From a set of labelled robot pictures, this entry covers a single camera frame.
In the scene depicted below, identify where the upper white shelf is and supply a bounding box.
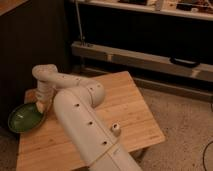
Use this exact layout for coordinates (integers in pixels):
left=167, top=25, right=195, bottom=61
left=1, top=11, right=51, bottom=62
left=70, top=0, right=213, bottom=21

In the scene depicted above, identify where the grey metal shelf rail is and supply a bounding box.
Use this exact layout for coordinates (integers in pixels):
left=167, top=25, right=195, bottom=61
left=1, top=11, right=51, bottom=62
left=71, top=41, right=213, bottom=82

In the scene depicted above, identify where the black handle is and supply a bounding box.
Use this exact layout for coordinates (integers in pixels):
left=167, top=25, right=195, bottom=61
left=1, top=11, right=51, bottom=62
left=169, top=57, right=200, bottom=68

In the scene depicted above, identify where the black cable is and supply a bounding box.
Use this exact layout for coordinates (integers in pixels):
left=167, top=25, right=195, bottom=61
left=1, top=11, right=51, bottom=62
left=201, top=96, right=213, bottom=170

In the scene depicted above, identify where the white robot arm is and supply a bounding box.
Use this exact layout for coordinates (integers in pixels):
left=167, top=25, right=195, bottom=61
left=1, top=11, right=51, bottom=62
left=32, top=64, right=142, bottom=171

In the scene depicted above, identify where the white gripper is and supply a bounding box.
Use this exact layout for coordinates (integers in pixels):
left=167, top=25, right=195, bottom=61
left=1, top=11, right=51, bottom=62
left=36, top=90, right=53, bottom=113

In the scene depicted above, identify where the metal pole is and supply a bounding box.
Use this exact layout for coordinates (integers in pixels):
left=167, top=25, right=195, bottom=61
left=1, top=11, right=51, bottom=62
left=75, top=0, right=84, bottom=44

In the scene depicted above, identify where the green ceramic bowl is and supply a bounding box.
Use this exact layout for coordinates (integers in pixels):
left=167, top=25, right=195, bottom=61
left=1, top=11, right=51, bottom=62
left=8, top=103, right=45, bottom=133

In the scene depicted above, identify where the dark cabinet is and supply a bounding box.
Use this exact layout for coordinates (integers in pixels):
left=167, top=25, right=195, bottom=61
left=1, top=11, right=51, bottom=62
left=0, top=0, right=70, bottom=130

